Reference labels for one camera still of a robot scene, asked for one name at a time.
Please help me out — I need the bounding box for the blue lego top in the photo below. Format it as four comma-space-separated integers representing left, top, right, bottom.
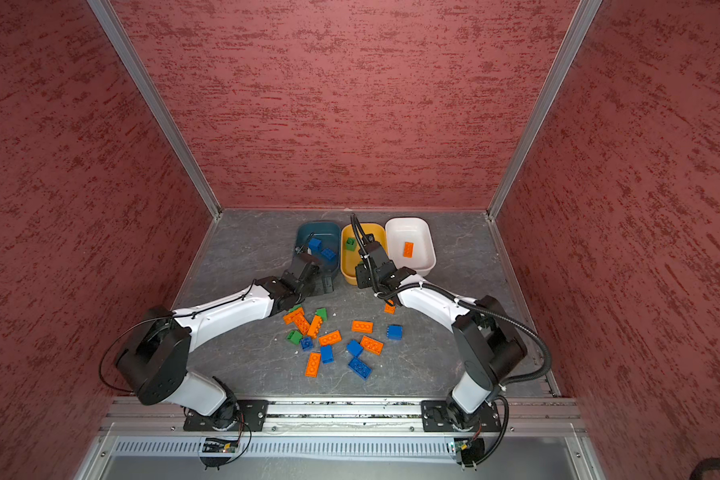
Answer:
320, 248, 337, 262
308, 238, 323, 252

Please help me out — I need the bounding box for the yellow plastic bin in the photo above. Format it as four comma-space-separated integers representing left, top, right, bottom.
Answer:
340, 223, 389, 287

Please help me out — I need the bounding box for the teal plastic bin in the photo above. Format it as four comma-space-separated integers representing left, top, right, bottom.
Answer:
295, 221, 341, 279

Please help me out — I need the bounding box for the white plastic bin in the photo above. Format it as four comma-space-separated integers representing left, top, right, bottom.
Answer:
385, 217, 437, 277

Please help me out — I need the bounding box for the orange lego diagonal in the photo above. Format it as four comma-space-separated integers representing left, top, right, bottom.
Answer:
293, 314, 311, 336
351, 320, 374, 334

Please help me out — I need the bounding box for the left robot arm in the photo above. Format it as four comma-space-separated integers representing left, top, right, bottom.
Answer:
114, 253, 323, 431

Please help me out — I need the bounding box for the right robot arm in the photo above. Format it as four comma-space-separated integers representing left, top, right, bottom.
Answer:
356, 241, 537, 430

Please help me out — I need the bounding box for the small blue lego left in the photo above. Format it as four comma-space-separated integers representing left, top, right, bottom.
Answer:
300, 336, 314, 351

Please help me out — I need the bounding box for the blue lego lower centre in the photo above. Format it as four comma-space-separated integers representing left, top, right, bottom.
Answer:
320, 345, 334, 364

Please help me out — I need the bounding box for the blue lego centre right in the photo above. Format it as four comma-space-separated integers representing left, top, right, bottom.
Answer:
347, 340, 364, 357

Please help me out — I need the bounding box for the orange lego bottom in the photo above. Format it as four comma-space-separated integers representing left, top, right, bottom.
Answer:
305, 352, 322, 378

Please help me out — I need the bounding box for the large blue lego bottom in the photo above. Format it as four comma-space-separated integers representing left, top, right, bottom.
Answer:
348, 357, 372, 380

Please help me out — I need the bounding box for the black corrugated cable right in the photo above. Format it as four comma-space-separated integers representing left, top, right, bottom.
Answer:
350, 215, 553, 466

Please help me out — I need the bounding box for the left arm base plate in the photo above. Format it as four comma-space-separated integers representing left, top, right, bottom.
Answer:
183, 400, 269, 435

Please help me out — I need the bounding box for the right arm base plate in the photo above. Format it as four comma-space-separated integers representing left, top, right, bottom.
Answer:
420, 400, 501, 434

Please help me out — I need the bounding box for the aluminium front rail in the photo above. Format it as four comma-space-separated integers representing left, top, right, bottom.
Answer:
98, 397, 587, 437

